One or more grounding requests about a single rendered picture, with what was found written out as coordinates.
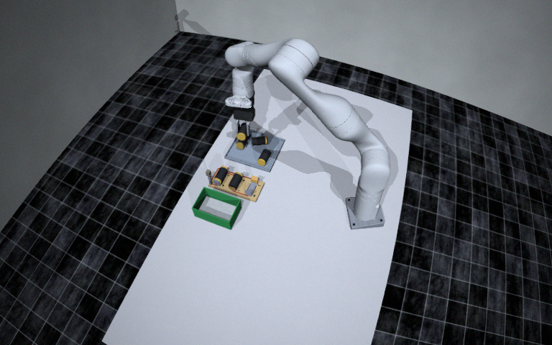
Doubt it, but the green open-top box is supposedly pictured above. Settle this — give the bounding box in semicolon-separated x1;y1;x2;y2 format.
192;187;241;230

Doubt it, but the black battery with gold end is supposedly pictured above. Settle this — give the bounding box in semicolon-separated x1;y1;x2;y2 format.
229;172;243;189
236;123;247;140
257;149;271;166
252;136;267;145
214;167;228;184
236;136;249;149

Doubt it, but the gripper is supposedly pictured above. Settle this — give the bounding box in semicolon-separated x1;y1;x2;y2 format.
225;84;255;136

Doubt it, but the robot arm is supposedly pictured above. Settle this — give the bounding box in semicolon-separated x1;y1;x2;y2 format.
225;38;390;221

